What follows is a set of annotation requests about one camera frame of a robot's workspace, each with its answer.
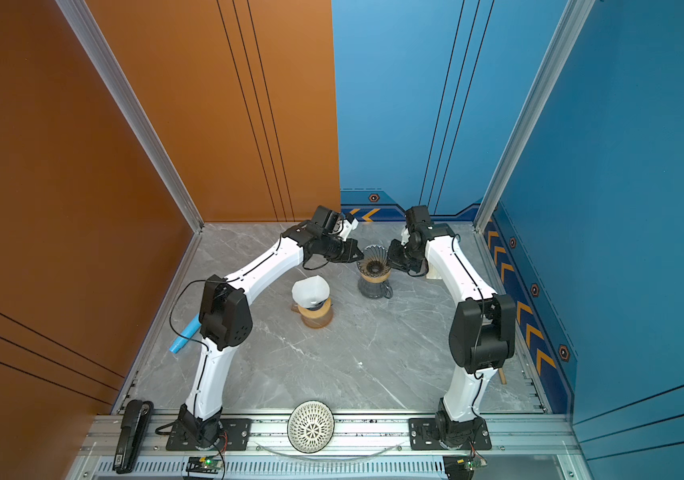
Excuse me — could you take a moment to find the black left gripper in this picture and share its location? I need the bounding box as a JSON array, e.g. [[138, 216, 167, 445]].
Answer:
[[321, 237, 367, 263]]

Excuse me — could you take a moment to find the grey glass dripper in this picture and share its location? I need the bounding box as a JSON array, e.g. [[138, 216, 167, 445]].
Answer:
[[357, 244, 391, 274]]

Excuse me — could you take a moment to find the grey glass mug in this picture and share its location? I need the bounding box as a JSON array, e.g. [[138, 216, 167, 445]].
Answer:
[[358, 279, 393, 299]]

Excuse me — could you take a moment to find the white paper coffee filter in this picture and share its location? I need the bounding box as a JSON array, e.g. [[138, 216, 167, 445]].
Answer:
[[292, 275, 330, 310]]

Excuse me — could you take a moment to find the wooden dripper ring holder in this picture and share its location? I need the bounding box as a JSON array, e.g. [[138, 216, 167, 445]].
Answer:
[[298, 298, 333, 320]]

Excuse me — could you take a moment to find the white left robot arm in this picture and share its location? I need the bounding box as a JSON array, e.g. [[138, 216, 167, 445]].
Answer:
[[177, 206, 364, 443]]

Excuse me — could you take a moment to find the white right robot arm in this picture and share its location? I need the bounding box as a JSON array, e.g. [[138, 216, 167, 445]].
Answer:
[[388, 205, 516, 451]]

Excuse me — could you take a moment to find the cream coffee filter pack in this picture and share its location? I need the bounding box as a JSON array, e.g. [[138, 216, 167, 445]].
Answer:
[[426, 264, 443, 280]]

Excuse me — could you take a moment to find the wooden mallet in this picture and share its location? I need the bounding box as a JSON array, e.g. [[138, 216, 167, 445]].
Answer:
[[498, 368, 508, 385]]

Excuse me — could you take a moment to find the white woven basket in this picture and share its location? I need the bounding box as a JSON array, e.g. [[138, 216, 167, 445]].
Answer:
[[287, 400, 335, 454]]

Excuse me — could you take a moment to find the right green circuit board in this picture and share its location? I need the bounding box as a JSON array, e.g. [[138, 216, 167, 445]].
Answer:
[[443, 456, 487, 480]]

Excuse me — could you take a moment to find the green circuit board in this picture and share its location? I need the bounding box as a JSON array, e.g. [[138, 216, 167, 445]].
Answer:
[[185, 456, 225, 476], [443, 456, 487, 480]]

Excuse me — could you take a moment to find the left green circuit board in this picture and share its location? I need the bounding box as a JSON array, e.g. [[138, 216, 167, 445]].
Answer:
[[185, 456, 225, 476]]

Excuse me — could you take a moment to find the black handheld device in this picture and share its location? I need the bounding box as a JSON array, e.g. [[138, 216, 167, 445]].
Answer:
[[113, 399, 154, 474]]

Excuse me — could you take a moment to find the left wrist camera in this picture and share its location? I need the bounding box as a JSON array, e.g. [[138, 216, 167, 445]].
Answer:
[[338, 217, 359, 241]]

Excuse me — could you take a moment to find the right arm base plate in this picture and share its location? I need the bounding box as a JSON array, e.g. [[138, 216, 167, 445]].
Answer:
[[408, 417, 493, 451]]

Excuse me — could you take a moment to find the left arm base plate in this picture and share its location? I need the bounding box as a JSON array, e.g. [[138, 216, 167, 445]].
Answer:
[[165, 418, 252, 453]]

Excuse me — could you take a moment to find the aluminium mounting rail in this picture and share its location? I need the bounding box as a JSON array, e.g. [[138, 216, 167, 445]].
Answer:
[[126, 408, 589, 479]]

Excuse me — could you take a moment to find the aluminium corner post left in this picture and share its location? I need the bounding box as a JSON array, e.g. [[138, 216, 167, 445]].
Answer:
[[53, 0, 205, 234]]

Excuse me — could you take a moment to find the aluminium corner post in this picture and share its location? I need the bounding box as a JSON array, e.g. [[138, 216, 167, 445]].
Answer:
[[53, 0, 205, 234], [474, 0, 595, 233]]

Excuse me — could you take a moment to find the aluminium corner post right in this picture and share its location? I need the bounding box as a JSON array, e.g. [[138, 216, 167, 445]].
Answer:
[[474, 0, 595, 233]]

